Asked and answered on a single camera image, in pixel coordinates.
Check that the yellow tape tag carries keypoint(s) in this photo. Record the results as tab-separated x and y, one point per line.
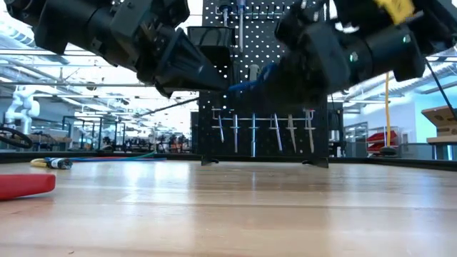
396	9

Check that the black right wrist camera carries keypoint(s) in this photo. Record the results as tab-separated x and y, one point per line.
300	21

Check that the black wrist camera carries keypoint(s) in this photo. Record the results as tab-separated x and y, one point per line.
300	21
160	10

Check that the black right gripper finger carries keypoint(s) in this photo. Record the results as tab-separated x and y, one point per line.
285	98
289	73

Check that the black metal peg board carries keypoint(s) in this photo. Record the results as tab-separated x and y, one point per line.
264	142

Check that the grey black nut driver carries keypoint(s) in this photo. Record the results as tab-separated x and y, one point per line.
253	139

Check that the cardboard box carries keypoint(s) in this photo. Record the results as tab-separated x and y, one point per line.
444	119

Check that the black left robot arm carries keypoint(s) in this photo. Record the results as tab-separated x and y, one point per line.
64	25

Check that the black plastic bin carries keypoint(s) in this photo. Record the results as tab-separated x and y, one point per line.
221	39

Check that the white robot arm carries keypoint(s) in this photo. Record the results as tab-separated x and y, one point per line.
23	107

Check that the silver hook rail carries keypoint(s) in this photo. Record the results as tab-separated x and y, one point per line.
257	15

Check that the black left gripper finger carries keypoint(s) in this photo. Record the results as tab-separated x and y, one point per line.
193	71
168	93

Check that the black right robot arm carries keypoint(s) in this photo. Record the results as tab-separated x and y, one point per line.
392	53

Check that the black hoop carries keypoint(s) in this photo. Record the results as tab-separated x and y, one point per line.
30	142

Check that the red storage bins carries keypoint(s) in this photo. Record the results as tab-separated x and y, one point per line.
380	137

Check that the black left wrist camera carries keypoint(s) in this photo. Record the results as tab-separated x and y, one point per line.
160	10

